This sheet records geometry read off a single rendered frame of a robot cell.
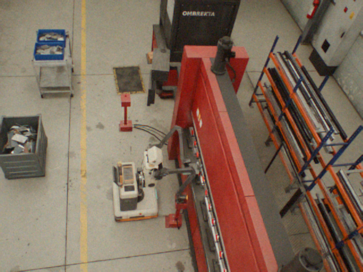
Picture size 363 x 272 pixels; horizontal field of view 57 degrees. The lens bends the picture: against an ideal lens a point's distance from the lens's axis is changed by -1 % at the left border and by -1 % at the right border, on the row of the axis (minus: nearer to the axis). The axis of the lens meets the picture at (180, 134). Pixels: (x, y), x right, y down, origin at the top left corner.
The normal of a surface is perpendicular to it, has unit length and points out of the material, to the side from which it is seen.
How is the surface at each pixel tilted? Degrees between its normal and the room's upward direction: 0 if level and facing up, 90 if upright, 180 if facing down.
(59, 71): 0
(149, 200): 0
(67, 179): 0
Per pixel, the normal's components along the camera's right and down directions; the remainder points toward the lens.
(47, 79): 0.14, -0.64
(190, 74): 0.15, 0.77
